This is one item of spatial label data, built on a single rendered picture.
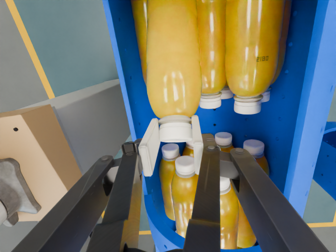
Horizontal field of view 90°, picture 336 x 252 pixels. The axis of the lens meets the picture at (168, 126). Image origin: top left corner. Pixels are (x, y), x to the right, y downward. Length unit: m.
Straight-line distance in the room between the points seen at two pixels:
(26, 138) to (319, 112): 0.49
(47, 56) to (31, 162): 1.32
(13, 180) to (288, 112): 0.60
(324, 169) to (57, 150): 0.95
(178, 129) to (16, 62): 1.83
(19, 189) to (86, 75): 1.17
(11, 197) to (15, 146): 0.13
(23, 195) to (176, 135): 0.47
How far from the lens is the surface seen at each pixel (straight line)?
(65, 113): 0.59
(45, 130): 0.48
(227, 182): 0.28
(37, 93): 1.90
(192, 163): 0.32
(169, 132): 0.18
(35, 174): 0.53
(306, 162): 0.23
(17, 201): 0.58
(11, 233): 1.84
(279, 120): 0.38
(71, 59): 1.64
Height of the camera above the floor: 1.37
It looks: 67 degrees down
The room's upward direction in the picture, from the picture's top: 167 degrees counter-clockwise
